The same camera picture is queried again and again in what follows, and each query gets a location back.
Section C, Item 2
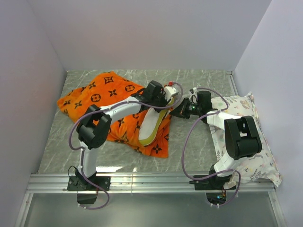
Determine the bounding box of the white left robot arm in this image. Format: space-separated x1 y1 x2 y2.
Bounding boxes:
73 80 178 190

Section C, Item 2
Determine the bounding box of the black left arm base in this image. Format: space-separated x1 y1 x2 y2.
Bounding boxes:
67 175 111 205

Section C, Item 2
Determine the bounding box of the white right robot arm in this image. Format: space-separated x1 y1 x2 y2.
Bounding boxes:
170 87 262 189

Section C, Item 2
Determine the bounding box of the orange patterned pillowcase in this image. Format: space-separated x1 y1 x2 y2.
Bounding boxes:
56 70 173 158

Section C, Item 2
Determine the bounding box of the white pillow yellow edge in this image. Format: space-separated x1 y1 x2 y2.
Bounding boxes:
138 108 170 147

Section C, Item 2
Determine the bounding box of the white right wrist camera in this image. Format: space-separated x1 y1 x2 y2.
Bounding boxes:
189 87 197 103

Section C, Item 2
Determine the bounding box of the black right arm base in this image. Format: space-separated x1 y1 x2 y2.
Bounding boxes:
189 175 231 205

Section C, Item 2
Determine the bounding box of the aluminium mounting rail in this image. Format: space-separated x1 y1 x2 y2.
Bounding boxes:
26 173 276 194

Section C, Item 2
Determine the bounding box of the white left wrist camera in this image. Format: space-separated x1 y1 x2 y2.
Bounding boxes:
163 81 178 101

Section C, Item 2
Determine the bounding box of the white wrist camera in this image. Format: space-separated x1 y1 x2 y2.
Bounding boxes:
163 81 178 101
189 87 197 103

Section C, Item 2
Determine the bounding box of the floral deer print pillow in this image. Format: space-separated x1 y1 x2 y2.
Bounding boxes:
209 91 283 187

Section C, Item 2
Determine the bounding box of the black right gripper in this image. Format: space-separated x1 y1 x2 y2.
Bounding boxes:
170 97 202 119

